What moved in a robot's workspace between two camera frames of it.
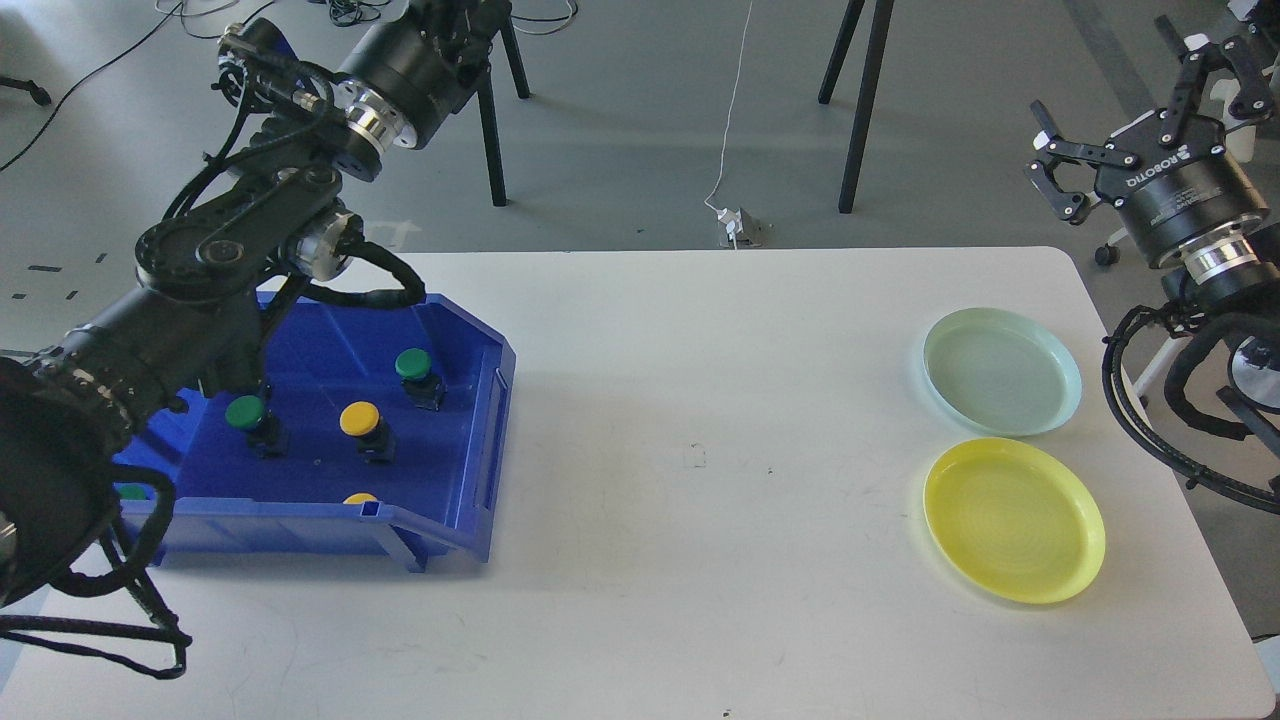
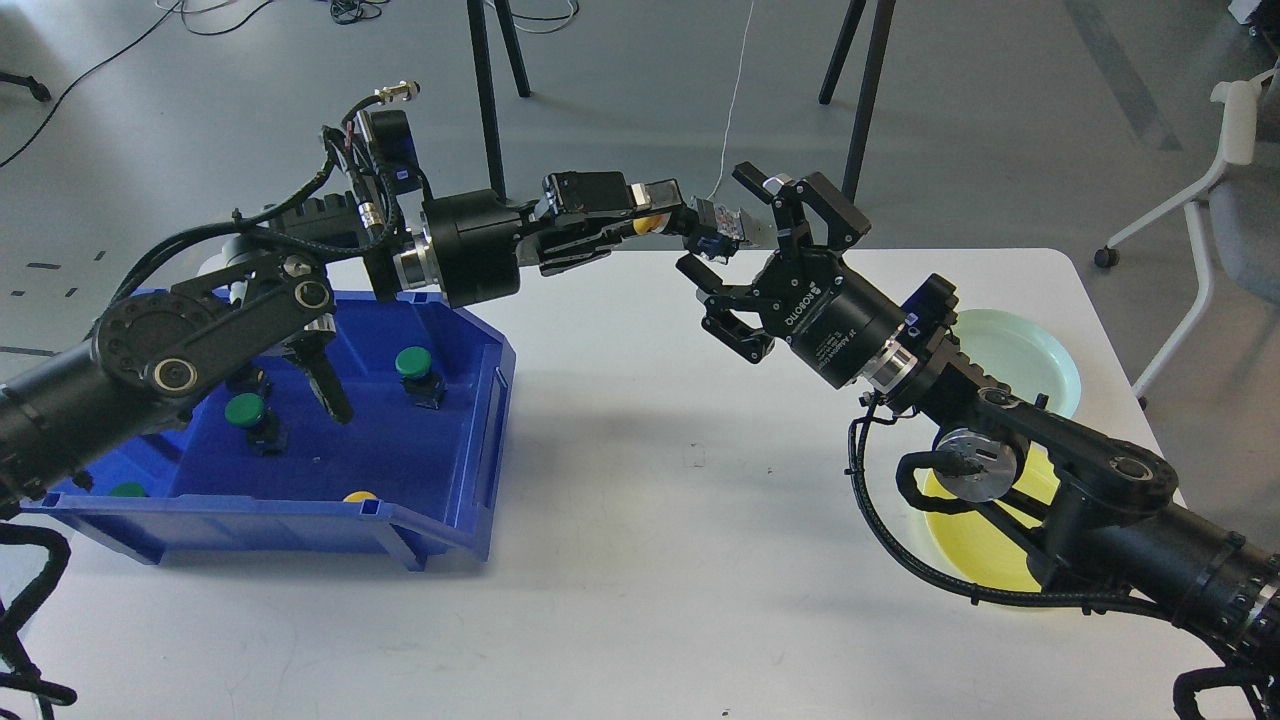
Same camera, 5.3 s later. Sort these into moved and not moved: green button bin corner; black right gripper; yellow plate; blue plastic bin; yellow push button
Moved: yellow push button; black right gripper
Not moved: green button bin corner; yellow plate; blue plastic bin
